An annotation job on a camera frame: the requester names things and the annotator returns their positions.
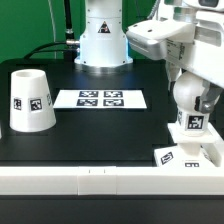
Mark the white lamp base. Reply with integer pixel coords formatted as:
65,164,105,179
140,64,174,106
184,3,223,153
154,123,224,168

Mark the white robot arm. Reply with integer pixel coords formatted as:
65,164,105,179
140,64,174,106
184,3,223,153
75,0,224,114

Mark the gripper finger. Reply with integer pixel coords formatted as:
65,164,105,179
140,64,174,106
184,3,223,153
194,80,223,114

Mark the white lamp bulb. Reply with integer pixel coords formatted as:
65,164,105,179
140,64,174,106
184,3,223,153
173,72,210,136

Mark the white marker sheet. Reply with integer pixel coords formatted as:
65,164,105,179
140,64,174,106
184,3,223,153
54,90,147,109

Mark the white lamp shade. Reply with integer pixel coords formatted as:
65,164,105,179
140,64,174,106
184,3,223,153
10,69,56,132

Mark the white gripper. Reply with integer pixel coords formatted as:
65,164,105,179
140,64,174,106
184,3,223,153
126,0,224,90

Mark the black vertical cable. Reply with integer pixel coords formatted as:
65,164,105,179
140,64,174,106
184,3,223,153
63,0,75,62

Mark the white front wall bar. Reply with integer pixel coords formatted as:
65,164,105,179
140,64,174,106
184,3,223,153
0,167,224,195

